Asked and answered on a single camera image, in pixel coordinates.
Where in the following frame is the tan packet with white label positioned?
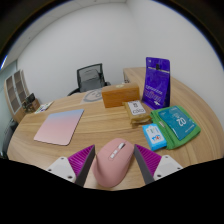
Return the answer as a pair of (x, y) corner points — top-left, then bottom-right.
(122, 99), (153, 126)

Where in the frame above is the pink and blue mouse pad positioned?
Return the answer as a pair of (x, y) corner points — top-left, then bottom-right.
(33, 108), (85, 147)

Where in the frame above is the grey backpack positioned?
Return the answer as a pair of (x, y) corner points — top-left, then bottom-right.
(80, 69), (103, 93)

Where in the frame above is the brown cardboard box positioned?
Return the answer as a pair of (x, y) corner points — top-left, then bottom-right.
(101, 83), (141, 109)

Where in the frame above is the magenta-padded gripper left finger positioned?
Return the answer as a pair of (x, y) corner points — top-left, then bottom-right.
(45, 144), (97, 188)

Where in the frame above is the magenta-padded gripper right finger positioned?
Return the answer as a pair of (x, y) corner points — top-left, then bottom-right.
(133, 143), (184, 185)

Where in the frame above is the blue and white tissue pack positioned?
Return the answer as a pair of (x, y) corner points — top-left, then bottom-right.
(141, 123), (168, 152)

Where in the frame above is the black mesh office chair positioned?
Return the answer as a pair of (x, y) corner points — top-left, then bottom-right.
(67, 62), (112, 97)

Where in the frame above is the pink computer mouse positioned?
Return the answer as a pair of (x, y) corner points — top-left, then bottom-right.
(91, 137), (136, 189)

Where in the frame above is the purple standing pouch bag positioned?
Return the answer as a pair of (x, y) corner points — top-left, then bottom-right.
(141, 56), (172, 111)

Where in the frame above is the teal flat pouch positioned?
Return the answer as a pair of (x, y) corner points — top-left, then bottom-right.
(157, 106), (198, 141)

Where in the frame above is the green folded cloth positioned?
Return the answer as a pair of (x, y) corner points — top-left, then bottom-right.
(149, 105), (202, 150)

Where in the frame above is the white printed leaflet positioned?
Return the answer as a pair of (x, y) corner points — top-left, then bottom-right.
(34, 100), (54, 114)

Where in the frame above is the wooden side cabinet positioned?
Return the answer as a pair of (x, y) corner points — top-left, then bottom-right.
(122, 67), (148, 85)

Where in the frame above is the small brown carton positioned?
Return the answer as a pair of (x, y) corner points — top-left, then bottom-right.
(23, 99), (41, 114)

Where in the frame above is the wooden shelf unit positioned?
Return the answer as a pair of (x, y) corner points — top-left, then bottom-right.
(3, 69), (31, 124)

